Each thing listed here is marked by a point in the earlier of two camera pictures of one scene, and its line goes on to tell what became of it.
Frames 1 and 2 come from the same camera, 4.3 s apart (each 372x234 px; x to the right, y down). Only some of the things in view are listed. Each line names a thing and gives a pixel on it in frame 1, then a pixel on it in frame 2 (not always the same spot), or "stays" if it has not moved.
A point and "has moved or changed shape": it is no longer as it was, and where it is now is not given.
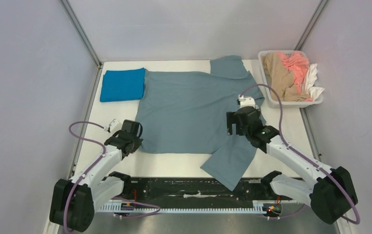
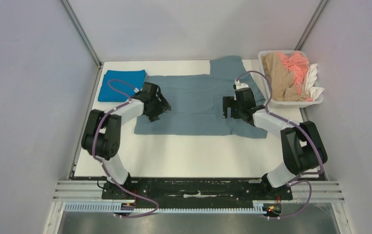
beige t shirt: [281, 79] stays
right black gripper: [232, 122] -> [232, 107]
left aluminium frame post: [74, 21] stays
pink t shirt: [299, 63] stays
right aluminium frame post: [310, 25] stays
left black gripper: [138, 143] -> [162, 106]
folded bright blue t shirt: [122, 85] stays
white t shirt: [308, 85] stays
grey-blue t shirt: [185, 112] has moved or changed shape
